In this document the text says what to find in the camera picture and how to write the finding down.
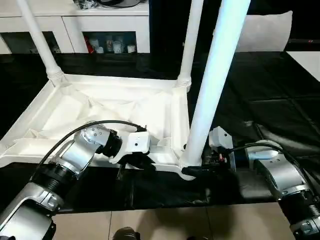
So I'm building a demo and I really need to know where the white plastic table top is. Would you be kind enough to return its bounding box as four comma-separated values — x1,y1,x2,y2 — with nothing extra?
0,74,203,181

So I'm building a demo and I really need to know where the white plastic table leg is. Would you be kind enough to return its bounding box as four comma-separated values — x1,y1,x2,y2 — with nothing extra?
17,0,67,86
179,0,252,169
176,0,205,90

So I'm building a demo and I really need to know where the black work mat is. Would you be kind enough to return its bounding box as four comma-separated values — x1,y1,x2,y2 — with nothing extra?
0,50,320,213

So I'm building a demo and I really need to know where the black cabinet with gold label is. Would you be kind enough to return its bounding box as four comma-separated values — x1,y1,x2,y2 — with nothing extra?
148,0,221,55

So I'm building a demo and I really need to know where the white cabinet with glass doors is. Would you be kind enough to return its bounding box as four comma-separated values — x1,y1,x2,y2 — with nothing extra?
0,0,151,55

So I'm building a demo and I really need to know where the dark grey helmet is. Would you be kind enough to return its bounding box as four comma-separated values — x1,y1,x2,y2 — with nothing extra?
98,0,146,8

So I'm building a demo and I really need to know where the dark clutter pile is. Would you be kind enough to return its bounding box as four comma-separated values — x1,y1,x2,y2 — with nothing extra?
75,0,100,11

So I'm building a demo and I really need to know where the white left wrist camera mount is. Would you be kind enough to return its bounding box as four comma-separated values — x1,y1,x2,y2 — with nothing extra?
109,131,151,165

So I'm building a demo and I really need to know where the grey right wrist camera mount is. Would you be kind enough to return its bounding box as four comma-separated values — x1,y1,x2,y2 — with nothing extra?
207,126,234,154

